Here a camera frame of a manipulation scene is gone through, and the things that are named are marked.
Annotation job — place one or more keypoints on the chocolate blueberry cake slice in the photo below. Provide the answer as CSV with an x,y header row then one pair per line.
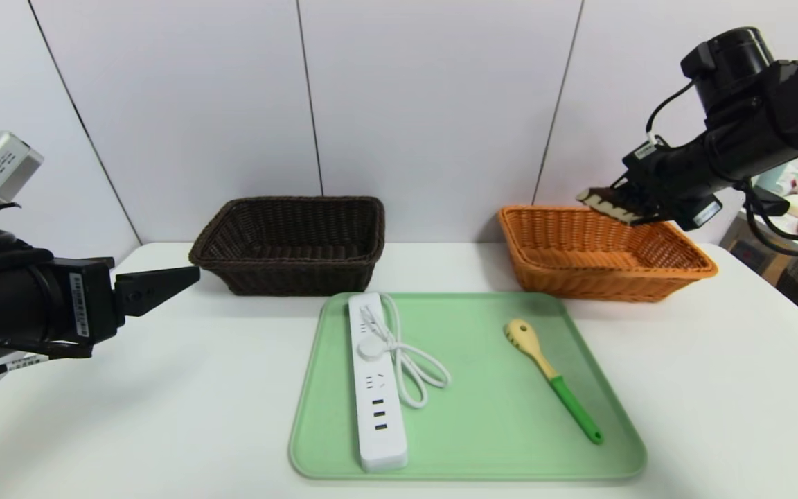
x,y
610,202

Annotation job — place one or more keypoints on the orange wicker basket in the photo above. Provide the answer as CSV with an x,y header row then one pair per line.
x,y
579,284

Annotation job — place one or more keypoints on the white power strip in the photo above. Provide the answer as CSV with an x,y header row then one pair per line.
x,y
382,443

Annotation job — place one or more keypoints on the black pouch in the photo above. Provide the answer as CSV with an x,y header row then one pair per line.
x,y
773,202

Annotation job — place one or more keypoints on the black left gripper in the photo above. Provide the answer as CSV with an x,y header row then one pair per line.
x,y
89,303

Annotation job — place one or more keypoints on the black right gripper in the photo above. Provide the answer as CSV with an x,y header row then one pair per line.
x,y
688,208

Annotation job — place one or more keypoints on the dark brown wicker basket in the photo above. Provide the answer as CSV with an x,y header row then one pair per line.
x,y
288,277

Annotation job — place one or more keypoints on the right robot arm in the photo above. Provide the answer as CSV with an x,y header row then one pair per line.
x,y
759,132

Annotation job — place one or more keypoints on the light green plastic tray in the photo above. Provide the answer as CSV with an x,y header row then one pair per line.
x,y
482,436

